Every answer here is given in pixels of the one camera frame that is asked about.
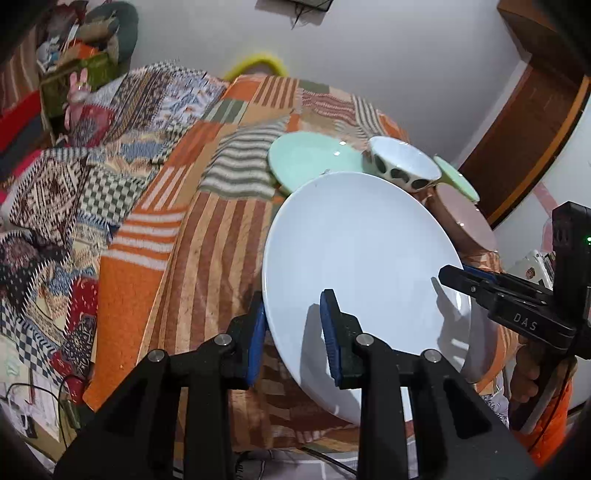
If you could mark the yellow foam hoop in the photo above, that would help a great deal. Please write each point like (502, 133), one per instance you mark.
(258, 59)

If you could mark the white bowl with dark spots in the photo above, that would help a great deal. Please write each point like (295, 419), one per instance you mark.
(401, 157)

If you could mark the brown wooden door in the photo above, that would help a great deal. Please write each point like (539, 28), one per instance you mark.
(521, 138)

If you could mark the pink bowl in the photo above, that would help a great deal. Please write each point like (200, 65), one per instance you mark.
(466, 221)

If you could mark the pink heart stickers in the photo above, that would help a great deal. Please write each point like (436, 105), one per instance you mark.
(547, 198)

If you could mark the large mint green bowl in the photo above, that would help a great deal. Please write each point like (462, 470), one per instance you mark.
(309, 157)

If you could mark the cluttered pile of toys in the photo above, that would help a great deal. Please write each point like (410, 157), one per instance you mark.
(64, 32)

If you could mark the wall television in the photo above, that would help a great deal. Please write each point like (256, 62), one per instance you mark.
(300, 3)

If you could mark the white mini fridge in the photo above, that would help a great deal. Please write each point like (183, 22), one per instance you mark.
(535, 267)

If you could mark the pink bunny toy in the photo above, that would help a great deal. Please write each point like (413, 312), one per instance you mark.
(78, 92)

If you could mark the patchwork quilt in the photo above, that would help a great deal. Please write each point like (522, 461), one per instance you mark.
(69, 194)

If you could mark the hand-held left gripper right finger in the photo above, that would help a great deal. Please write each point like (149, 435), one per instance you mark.
(328, 341)

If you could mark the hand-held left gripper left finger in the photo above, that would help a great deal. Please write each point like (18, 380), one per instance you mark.
(256, 346)

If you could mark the orange striped blanket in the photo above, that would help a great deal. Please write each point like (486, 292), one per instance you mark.
(212, 258)

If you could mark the white plate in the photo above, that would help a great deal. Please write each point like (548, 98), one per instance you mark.
(360, 249)

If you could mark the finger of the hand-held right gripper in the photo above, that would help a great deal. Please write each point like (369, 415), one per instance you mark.
(482, 273)
(461, 279)

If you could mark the small mint green plate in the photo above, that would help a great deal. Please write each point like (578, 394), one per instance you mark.
(457, 180)

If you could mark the dark green cushion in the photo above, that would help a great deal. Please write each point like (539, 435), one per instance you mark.
(124, 27)

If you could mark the person's right hand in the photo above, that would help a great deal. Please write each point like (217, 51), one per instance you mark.
(524, 378)

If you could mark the red box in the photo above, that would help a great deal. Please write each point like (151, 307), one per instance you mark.
(18, 120)

